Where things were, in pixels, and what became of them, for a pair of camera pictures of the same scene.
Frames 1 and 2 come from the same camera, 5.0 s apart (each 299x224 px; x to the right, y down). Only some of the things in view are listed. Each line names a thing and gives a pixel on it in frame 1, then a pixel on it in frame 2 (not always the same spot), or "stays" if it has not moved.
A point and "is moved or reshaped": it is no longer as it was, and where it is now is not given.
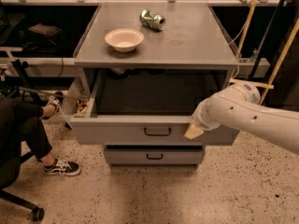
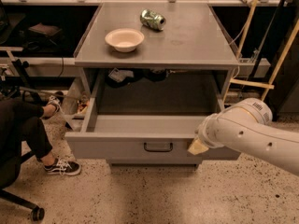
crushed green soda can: x=152 y=20 stays
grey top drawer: x=147 y=108 is moved or reshaped
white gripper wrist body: x=199 y=118 → x=206 y=134
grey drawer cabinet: x=144 y=69 stays
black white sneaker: x=63 y=167 stays
